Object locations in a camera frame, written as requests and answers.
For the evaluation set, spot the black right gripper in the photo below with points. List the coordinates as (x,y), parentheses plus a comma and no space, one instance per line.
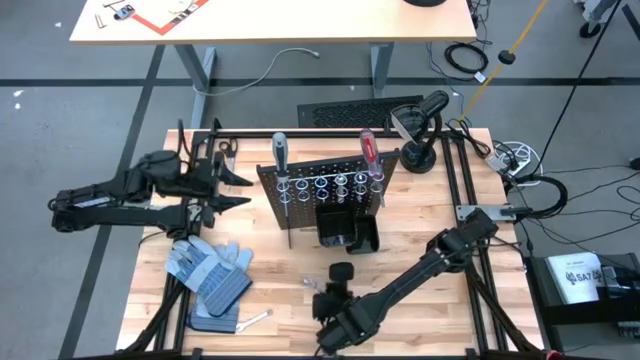
(332,302)

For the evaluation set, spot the tapered black pegboard bin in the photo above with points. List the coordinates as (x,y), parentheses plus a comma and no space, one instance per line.
(335,227)

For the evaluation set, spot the grey metal clamp bracket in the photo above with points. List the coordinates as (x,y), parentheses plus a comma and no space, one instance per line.
(480,212)

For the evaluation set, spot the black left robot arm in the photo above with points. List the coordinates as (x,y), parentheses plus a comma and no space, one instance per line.
(125,215)

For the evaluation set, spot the red translucent object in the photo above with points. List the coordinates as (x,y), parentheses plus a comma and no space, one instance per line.
(371,152)

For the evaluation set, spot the light wood table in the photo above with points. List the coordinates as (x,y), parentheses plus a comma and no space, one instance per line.
(300,22)

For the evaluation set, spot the metal hex key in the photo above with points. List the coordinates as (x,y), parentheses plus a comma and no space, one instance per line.
(112,2)
(100,21)

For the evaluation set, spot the red bordered white mat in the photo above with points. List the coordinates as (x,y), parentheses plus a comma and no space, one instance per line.
(165,12)

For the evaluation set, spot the thin black pole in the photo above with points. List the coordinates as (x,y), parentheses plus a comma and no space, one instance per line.
(582,77)

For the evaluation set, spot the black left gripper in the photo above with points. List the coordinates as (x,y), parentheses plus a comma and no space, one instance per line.
(205,185)

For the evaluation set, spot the black keyboard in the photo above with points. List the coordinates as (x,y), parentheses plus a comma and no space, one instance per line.
(350,112)

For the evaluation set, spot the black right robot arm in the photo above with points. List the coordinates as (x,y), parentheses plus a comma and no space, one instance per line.
(415,272)

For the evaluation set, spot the black equipment case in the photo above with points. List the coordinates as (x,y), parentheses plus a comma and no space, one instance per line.
(575,312)

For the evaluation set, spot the chrome combination wrench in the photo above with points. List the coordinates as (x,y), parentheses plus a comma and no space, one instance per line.
(255,320)

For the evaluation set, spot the white power strip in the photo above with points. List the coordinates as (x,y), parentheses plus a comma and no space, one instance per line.
(502,162)

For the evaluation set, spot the grey blue work glove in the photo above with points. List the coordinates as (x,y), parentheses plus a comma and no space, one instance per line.
(210,272)
(212,322)

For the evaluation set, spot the black gooseneck desk lamp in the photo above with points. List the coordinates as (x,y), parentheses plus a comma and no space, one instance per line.
(417,125)

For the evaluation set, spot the small grey device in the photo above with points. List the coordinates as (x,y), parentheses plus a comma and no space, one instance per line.
(123,12)

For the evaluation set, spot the wheeled equipment cart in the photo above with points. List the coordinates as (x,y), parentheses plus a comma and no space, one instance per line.
(592,27)

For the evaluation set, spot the white booklet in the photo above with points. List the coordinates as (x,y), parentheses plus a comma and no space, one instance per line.
(572,277)

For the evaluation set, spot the wide black pegboard bin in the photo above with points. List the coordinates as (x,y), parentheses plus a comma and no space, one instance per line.
(367,235)

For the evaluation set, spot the black metal peg board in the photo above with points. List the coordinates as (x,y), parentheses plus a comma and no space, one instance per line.
(300,215)

